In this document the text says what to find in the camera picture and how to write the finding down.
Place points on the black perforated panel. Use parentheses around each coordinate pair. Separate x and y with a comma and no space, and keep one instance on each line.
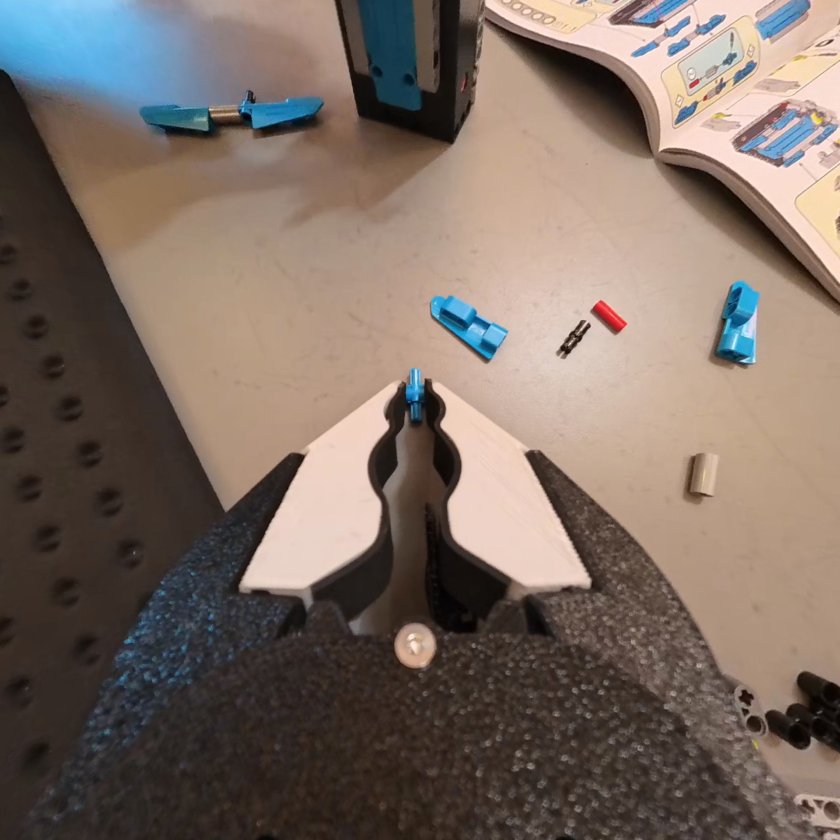
(66,460)

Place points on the black connector pin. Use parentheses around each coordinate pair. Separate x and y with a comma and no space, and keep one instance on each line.
(574,339)

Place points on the red bush brick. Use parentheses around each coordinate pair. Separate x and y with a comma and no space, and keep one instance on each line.
(608,315)

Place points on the grey desk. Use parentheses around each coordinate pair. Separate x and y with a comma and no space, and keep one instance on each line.
(328,263)

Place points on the blue grey axle assembly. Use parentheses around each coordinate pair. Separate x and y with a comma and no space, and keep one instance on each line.
(282,113)

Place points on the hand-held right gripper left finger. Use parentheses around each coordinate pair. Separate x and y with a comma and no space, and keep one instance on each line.
(322,525)

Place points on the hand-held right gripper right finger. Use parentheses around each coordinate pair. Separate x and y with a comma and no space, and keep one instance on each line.
(519,525)

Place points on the grey bush brick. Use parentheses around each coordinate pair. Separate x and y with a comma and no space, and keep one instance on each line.
(704,475)

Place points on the large blue brick panel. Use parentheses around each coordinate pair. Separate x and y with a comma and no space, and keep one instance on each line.
(735,328)

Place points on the instruction booklet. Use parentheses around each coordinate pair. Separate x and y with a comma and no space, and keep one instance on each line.
(735,92)

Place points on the pile of small bricks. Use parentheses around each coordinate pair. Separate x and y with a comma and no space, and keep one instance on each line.
(803,715)

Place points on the small blue connector brick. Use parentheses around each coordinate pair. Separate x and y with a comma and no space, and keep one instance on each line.
(415,394)

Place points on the black blue brick model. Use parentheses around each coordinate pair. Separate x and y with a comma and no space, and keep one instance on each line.
(400,59)

